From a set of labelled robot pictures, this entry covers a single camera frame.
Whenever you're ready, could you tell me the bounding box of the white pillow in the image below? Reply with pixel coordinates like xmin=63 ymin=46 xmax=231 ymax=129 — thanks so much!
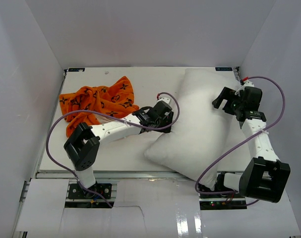
xmin=144 ymin=68 xmax=239 ymax=190

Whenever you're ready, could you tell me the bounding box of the orange black patterned pillowcase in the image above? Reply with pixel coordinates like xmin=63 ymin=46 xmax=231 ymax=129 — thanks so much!
xmin=59 ymin=75 xmax=140 ymax=138

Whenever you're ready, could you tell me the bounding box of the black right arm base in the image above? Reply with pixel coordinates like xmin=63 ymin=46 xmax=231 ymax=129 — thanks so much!
xmin=196 ymin=171 xmax=247 ymax=203

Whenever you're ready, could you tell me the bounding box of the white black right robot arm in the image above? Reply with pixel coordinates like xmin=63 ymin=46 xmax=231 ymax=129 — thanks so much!
xmin=212 ymin=86 xmax=291 ymax=203

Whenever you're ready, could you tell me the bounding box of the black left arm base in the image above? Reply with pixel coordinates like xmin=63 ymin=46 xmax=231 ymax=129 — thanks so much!
xmin=67 ymin=183 xmax=112 ymax=200

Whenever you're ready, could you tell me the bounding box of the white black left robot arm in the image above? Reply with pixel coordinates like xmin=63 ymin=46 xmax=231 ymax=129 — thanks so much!
xmin=64 ymin=98 xmax=231 ymax=198

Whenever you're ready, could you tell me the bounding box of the right table corner label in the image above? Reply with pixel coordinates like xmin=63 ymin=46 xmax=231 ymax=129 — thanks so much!
xmin=215 ymin=67 xmax=233 ymax=71

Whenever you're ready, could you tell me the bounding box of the table corner label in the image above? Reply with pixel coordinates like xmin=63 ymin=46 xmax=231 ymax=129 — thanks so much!
xmin=68 ymin=67 xmax=85 ymax=72
xmin=215 ymin=67 xmax=233 ymax=71

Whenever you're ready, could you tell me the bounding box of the left table corner label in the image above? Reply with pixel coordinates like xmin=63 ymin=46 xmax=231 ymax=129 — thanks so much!
xmin=68 ymin=67 xmax=85 ymax=72

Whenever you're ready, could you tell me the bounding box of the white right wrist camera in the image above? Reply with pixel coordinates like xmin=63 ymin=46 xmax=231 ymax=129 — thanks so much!
xmin=235 ymin=77 xmax=254 ymax=96

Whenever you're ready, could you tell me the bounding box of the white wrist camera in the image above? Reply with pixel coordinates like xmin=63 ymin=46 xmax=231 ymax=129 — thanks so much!
xmin=235 ymin=77 xmax=254 ymax=96
xmin=156 ymin=93 xmax=171 ymax=105

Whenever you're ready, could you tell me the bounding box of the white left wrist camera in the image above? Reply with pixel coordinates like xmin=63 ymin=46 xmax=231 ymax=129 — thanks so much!
xmin=156 ymin=93 xmax=171 ymax=105

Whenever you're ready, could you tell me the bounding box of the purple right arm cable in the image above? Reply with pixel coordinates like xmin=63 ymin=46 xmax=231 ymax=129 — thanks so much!
xmin=194 ymin=76 xmax=286 ymax=208

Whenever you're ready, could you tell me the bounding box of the aluminium table edge rail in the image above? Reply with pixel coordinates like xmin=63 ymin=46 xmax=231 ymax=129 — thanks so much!
xmin=36 ymin=171 xmax=187 ymax=179

